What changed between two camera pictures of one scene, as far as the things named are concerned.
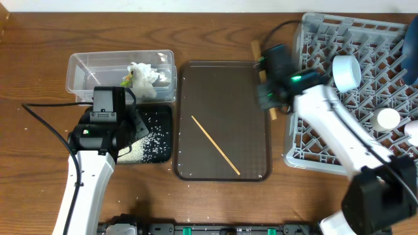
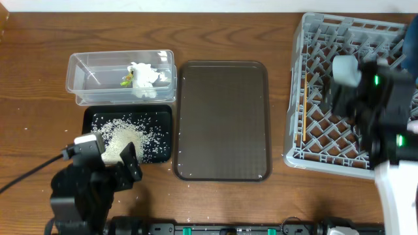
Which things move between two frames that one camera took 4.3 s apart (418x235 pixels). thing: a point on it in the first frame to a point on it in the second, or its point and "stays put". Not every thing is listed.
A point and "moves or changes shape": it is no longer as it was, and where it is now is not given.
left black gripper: [140, 128] to [121, 182]
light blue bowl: [346, 72] stays put
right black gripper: [266, 103] to [345, 94]
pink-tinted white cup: [411, 128] stays put
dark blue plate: [409, 62] stays put
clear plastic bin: [85, 70] stays put
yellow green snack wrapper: [127, 80] stays put
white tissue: [143, 76] stays put
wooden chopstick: [257, 49] moves or changes shape
